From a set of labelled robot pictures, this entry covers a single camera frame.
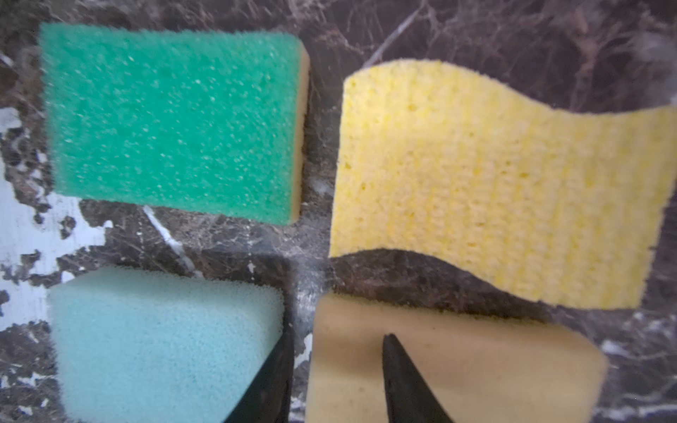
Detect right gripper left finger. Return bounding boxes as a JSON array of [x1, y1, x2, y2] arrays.
[[224, 331, 294, 423]]

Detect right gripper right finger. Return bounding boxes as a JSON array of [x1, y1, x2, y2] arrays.
[[382, 334, 454, 423]]

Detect beige tan sponge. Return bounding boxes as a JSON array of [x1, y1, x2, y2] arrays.
[[305, 294, 608, 422]]

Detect light mint sponge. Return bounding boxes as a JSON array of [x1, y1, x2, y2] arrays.
[[48, 267, 284, 422]]

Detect yellow sponge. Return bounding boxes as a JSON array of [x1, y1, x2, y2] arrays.
[[329, 60, 676, 309]]

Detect green sponge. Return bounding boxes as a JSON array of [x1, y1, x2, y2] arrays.
[[39, 23, 310, 226]]

